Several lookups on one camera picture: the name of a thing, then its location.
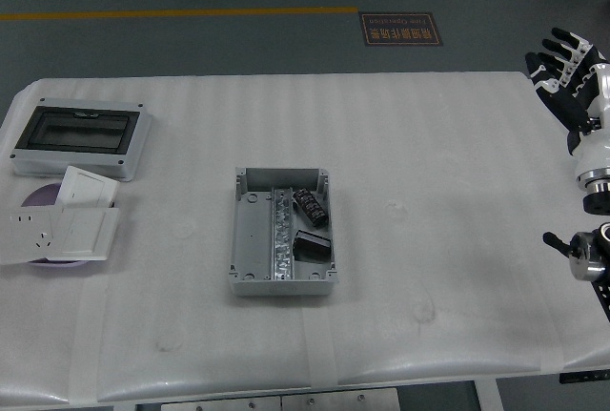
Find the open grey box, metal rail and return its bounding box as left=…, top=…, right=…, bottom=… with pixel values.
left=227, top=166, right=340, bottom=298

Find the white wall socket panel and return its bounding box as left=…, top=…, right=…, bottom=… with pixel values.
left=0, top=208, right=66, bottom=267

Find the white table leg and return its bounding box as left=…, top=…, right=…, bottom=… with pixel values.
left=474, top=377, right=501, bottom=411

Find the white switch panel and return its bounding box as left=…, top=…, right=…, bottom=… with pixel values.
left=57, top=165, right=121, bottom=210
left=47, top=206, right=121, bottom=262

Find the white foam mat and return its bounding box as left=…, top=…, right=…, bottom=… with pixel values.
left=0, top=71, right=566, bottom=405

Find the grey enclosure with dark window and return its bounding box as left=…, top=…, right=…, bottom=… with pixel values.
left=9, top=97, right=154, bottom=183

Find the black table control panel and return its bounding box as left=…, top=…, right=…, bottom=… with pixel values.
left=559, top=372, right=610, bottom=385

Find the brown floor sign, orange text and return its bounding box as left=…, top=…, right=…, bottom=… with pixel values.
left=357, top=12, right=444, bottom=48

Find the dark brown cylindrical battery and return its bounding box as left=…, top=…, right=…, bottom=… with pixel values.
left=292, top=229, right=333, bottom=262

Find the purple plate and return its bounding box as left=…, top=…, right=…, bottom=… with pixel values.
left=22, top=182, right=118, bottom=269

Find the grey metal plate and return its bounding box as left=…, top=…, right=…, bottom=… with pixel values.
left=160, top=394, right=281, bottom=411
left=281, top=389, right=400, bottom=411

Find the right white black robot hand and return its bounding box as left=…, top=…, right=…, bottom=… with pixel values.
left=525, top=27, right=610, bottom=181

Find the black battery with white print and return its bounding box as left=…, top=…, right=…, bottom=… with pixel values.
left=292, top=187, right=328, bottom=229

